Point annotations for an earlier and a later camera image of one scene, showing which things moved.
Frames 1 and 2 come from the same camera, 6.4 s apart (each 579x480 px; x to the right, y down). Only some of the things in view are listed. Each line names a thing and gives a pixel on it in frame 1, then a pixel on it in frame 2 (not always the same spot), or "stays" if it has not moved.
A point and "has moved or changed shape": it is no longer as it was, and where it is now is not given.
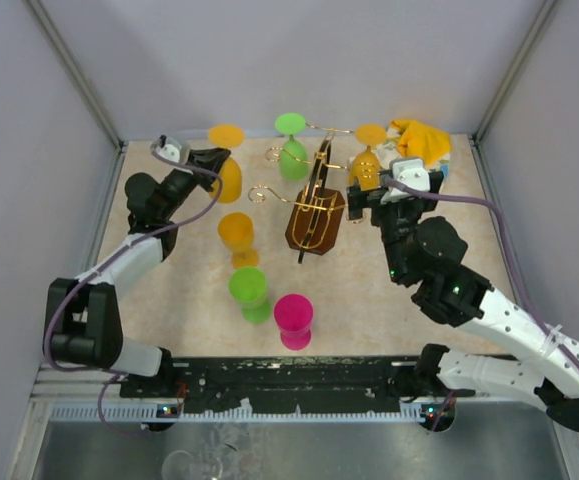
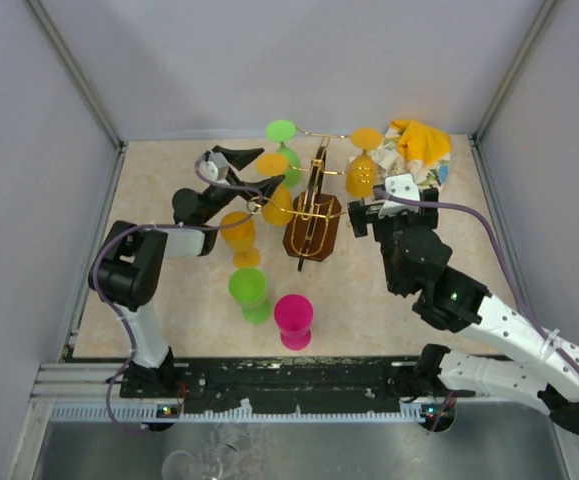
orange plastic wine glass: x=236 y=231 stays
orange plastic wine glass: x=227 y=136 → x=279 y=209
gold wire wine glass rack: x=315 y=214 has moved or changed shape
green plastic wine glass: x=247 y=287 stays
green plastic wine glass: x=293 y=162 has moved or changed shape
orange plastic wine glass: x=365 y=165 stays
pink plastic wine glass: x=293 y=315 stays
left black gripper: x=210 y=157 → x=240 y=158
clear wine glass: x=181 y=465 stays
